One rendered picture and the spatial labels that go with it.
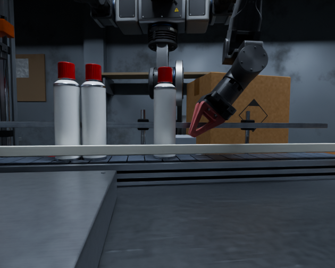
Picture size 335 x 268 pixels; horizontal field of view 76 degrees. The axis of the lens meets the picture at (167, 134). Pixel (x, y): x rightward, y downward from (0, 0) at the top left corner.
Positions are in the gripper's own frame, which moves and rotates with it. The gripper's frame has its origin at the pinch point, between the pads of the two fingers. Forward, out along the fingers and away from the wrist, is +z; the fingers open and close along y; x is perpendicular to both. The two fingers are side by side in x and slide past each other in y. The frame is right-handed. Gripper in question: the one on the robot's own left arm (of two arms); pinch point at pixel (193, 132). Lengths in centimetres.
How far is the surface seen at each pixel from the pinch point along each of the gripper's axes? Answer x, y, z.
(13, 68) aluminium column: -46, -15, 16
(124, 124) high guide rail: -13.4, -3.4, 8.8
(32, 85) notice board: -177, -322, 69
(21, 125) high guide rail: -30.9, -3.4, 23.5
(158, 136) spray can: -6.0, 1.4, 5.9
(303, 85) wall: 139, -241, -192
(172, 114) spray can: -6.7, 1.7, 0.2
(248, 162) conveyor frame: 12.5, 5.3, -2.2
